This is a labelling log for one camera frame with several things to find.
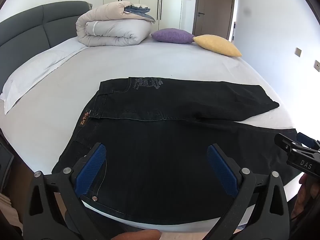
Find bed with white sheet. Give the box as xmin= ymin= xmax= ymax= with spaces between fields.
xmin=0 ymin=34 xmax=298 ymax=233

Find person's right hand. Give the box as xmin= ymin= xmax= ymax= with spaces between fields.
xmin=292 ymin=173 xmax=320 ymax=220

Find blue denim cloth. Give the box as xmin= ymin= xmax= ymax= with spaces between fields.
xmin=124 ymin=5 xmax=156 ymax=23

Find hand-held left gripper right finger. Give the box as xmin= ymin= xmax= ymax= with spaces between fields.
xmin=206 ymin=144 xmax=290 ymax=240

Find beige curtain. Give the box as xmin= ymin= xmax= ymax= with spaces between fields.
xmin=0 ymin=194 xmax=22 ymax=233

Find person's left hand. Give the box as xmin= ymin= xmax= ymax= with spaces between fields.
xmin=111 ymin=229 xmax=162 ymax=240

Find grey padded headboard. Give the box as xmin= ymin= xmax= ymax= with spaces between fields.
xmin=0 ymin=1 xmax=93 ymax=55

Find yellow cushion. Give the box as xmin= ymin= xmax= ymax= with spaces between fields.
xmin=192 ymin=34 xmax=242 ymax=57

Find purple cushion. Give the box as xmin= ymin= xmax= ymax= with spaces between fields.
xmin=151 ymin=28 xmax=195 ymax=44

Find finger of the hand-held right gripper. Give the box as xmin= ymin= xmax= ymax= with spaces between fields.
xmin=296 ymin=133 xmax=320 ymax=153
xmin=274 ymin=132 xmax=320 ymax=177

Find dark nightstand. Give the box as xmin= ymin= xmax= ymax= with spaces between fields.
xmin=0 ymin=132 xmax=15 ymax=193

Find black denim pants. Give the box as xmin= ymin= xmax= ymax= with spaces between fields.
xmin=51 ymin=77 xmax=304 ymax=227

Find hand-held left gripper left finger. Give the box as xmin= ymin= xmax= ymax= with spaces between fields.
xmin=22 ymin=142 xmax=110 ymax=240

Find folded beige white duvet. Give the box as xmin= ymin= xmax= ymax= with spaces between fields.
xmin=76 ymin=1 xmax=156 ymax=47

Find brown door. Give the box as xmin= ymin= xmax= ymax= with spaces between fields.
xmin=194 ymin=0 xmax=237 ymax=40

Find white pillow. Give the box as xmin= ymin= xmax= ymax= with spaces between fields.
xmin=0 ymin=46 xmax=89 ymax=115

